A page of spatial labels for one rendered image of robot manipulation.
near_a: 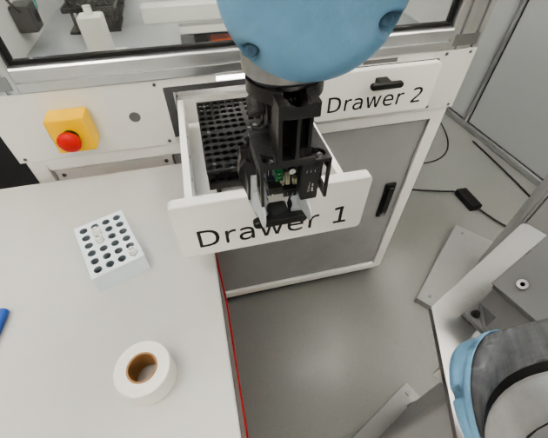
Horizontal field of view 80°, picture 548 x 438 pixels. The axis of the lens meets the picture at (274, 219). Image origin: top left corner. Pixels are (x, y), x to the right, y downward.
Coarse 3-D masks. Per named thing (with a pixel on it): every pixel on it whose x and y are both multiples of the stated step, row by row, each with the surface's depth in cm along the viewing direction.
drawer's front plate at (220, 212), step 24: (240, 192) 45; (336, 192) 48; (360, 192) 49; (192, 216) 44; (216, 216) 45; (240, 216) 47; (336, 216) 52; (360, 216) 53; (192, 240) 48; (240, 240) 50; (264, 240) 52
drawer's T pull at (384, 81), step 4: (384, 76) 71; (376, 80) 71; (380, 80) 70; (384, 80) 70; (388, 80) 70; (400, 80) 70; (372, 84) 69; (376, 84) 69; (380, 84) 69; (384, 84) 69; (388, 84) 69; (392, 84) 69; (396, 84) 70; (400, 84) 70; (372, 88) 69; (376, 88) 69; (380, 88) 69; (384, 88) 70; (388, 88) 70; (392, 88) 70; (396, 88) 70
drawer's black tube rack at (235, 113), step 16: (208, 112) 64; (224, 112) 65; (240, 112) 64; (208, 128) 60; (224, 128) 60; (240, 128) 60; (208, 144) 57; (224, 144) 57; (240, 144) 62; (208, 160) 54; (224, 160) 59; (208, 176) 55; (224, 176) 55
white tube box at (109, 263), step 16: (96, 224) 58; (112, 224) 58; (128, 224) 58; (80, 240) 56; (112, 240) 56; (128, 240) 56; (96, 256) 53; (112, 256) 53; (128, 256) 53; (144, 256) 54; (96, 272) 52; (112, 272) 52; (128, 272) 54
